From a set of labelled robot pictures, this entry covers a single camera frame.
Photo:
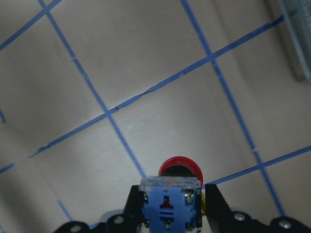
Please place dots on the red emergency stop button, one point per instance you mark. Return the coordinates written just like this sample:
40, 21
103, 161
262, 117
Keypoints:
173, 198

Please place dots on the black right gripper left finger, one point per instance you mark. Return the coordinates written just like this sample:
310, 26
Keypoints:
132, 212

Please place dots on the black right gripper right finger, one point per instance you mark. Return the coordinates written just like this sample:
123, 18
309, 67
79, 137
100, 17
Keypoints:
219, 215

